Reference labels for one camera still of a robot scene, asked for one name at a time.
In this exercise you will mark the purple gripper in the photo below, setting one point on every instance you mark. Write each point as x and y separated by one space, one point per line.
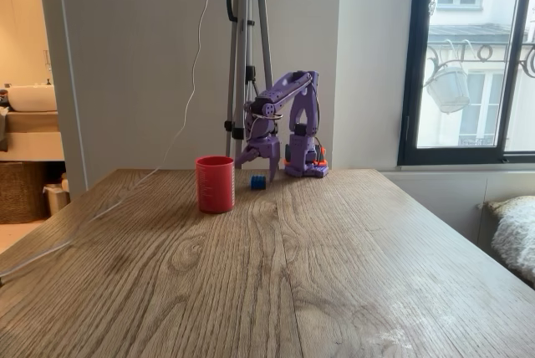
267 148

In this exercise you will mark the blue lego block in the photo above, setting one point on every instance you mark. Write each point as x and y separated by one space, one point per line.
258 183

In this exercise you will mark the purple robot arm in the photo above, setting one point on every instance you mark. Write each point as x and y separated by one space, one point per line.
303 103

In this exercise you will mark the red plastic cup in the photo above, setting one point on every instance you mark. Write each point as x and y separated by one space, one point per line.
215 190

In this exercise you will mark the black orange table clamp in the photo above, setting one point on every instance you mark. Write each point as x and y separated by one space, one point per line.
322 161
287 161

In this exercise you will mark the white hanging flower pot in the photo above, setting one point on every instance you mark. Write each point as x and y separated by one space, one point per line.
449 90

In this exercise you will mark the small white trash bin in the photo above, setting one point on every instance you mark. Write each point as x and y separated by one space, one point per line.
56 203

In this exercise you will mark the beige vanity counter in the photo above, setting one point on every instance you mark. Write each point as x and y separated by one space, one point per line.
33 124

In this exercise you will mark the white sink basin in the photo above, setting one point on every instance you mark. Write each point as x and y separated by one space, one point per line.
31 98

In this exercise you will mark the brown wicker basket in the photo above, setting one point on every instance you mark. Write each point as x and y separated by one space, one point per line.
21 195

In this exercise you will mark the white fur cushion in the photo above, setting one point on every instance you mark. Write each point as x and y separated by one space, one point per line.
518 232

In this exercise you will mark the silver black camera tripod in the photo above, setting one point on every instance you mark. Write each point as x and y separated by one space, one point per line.
240 40

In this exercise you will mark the black window frame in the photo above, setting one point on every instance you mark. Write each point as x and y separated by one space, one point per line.
411 61

